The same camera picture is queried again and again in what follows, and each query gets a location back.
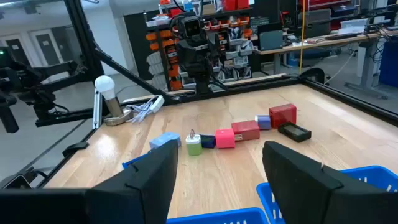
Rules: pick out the black table clamp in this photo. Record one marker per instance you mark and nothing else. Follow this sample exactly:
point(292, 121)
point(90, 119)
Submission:
point(76, 148)

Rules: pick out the black idle robot arm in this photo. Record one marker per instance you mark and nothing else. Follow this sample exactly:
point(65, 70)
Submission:
point(37, 93)

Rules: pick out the white bulb table lamp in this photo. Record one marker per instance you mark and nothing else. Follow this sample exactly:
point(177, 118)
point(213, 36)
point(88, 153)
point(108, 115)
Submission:
point(104, 85)

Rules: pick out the purple and white charger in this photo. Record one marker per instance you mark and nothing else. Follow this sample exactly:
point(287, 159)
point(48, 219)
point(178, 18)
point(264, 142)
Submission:
point(263, 122)

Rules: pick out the grey door with window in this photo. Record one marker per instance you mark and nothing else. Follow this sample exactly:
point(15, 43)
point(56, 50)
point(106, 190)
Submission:
point(48, 48)
point(17, 51)

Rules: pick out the silver aluminium bar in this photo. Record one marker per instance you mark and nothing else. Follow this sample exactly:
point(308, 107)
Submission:
point(97, 109)

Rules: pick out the grey-green equipment box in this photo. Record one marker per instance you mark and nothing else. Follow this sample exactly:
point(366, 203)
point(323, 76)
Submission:
point(270, 40)

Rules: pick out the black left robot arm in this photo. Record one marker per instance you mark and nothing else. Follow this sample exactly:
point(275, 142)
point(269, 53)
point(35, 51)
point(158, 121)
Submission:
point(202, 84)

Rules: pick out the large blue container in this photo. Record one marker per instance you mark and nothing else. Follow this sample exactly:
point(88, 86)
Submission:
point(390, 62)

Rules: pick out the red cube charger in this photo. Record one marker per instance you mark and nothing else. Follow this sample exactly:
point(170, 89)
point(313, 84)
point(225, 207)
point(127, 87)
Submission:
point(282, 115)

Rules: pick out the black aluminium table frame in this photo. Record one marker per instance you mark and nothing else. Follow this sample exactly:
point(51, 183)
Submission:
point(84, 37)

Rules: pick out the black digital clock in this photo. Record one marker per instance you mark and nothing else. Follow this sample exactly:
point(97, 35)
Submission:
point(293, 132)

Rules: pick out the light blue large charger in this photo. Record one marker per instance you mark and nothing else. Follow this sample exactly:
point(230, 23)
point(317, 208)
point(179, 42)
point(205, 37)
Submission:
point(164, 140)

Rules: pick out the green and white charger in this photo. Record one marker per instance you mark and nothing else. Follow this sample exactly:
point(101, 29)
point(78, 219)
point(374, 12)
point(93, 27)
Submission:
point(193, 146)

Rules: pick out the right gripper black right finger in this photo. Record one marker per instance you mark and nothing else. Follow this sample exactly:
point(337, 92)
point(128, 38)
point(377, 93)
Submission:
point(298, 186)

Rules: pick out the wooden workshop desk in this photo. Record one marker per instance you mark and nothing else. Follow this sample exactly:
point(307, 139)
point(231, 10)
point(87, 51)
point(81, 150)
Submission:
point(311, 43)

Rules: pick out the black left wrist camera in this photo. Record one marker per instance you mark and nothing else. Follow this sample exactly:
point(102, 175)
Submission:
point(192, 28)

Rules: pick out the black flat device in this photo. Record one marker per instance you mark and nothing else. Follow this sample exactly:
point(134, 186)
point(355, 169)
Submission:
point(15, 183)

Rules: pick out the pink USB charger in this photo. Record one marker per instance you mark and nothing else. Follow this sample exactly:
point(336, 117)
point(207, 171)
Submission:
point(224, 139)

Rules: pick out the storage rack with orange bins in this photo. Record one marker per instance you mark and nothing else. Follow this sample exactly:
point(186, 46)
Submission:
point(164, 46)

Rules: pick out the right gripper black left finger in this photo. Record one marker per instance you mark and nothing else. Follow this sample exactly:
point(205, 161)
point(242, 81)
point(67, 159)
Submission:
point(146, 193)

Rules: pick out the dark blue small clock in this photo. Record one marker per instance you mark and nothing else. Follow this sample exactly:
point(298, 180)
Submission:
point(207, 141)

